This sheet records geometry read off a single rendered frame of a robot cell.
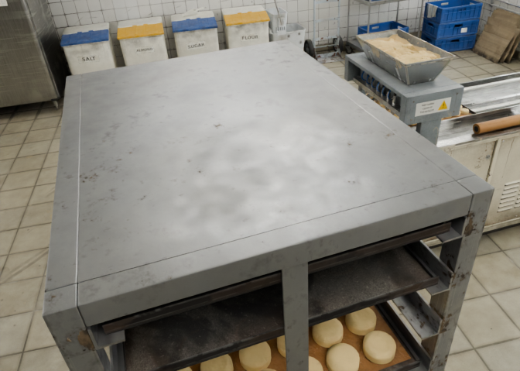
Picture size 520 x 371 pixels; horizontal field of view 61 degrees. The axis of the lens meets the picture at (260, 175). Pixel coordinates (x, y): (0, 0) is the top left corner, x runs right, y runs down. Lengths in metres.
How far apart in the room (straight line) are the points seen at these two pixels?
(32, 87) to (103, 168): 5.12
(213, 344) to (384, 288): 0.23
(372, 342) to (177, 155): 0.42
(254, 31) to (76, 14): 2.24
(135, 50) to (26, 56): 1.17
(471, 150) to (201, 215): 2.42
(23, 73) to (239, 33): 2.50
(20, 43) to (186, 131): 4.96
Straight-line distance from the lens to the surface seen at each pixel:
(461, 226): 0.57
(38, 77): 5.67
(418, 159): 0.59
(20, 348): 3.04
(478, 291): 3.03
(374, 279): 0.62
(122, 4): 6.25
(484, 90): 3.36
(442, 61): 2.51
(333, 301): 0.59
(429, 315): 0.71
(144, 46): 5.68
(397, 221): 0.50
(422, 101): 2.42
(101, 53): 5.75
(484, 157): 2.91
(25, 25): 5.52
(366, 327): 0.78
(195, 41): 5.68
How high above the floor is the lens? 2.12
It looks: 33 degrees down
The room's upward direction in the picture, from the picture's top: 4 degrees counter-clockwise
